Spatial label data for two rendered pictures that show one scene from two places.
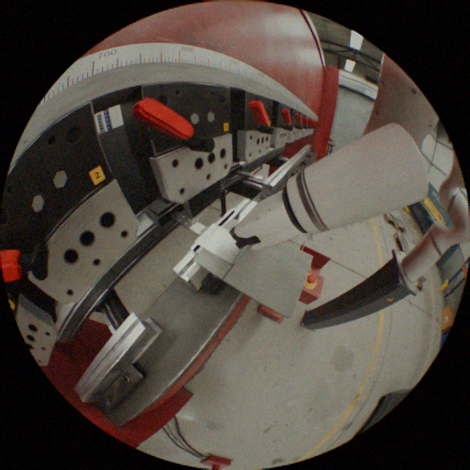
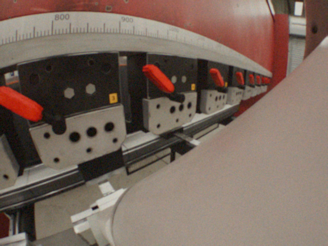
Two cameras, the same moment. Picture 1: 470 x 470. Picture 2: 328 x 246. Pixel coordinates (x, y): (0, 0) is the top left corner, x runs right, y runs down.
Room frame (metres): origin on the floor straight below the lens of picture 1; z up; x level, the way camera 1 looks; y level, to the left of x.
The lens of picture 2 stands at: (0.09, -0.12, 1.31)
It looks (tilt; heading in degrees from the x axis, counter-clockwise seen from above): 23 degrees down; 16
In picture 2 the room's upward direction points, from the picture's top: straight up
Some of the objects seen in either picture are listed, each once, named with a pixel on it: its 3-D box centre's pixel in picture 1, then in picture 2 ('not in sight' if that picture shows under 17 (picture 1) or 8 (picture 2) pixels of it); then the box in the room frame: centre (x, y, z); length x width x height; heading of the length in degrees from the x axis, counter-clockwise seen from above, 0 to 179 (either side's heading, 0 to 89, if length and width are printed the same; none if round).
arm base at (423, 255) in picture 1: (421, 258); not in sight; (0.05, -0.71, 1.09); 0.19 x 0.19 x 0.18
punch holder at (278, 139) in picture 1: (272, 124); (208, 85); (0.56, -0.14, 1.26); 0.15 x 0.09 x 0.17; 147
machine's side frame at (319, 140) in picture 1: (302, 130); (258, 87); (2.25, -1.04, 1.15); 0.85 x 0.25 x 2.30; 57
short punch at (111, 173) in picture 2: (203, 196); (101, 163); (0.25, 0.07, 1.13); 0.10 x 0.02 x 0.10; 147
